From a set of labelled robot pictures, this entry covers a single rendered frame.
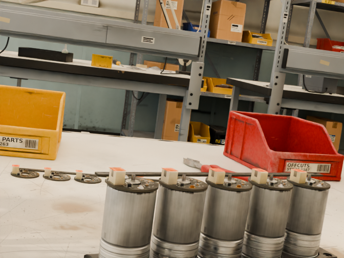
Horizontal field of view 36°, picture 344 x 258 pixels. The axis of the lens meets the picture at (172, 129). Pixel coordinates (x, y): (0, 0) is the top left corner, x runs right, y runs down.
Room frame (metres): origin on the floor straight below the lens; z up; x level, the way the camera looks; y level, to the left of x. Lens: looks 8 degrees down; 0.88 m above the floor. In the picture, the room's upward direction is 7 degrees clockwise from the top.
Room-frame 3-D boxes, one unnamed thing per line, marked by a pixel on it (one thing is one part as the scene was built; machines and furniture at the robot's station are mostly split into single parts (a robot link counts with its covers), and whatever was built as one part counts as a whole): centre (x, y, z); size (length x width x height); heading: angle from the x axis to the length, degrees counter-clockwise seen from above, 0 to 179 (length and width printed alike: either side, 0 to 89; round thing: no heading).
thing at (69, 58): (2.71, 0.68, 0.77); 0.24 x 0.16 x 0.04; 89
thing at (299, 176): (0.30, -0.08, 0.82); 0.01 x 0.01 x 0.01; 29
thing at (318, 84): (2.99, -0.79, 0.80); 0.15 x 0.12 x 0.10; 33
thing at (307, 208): (0.30, -0.08, 0.79); 0.02 x 0.02 x 0.05
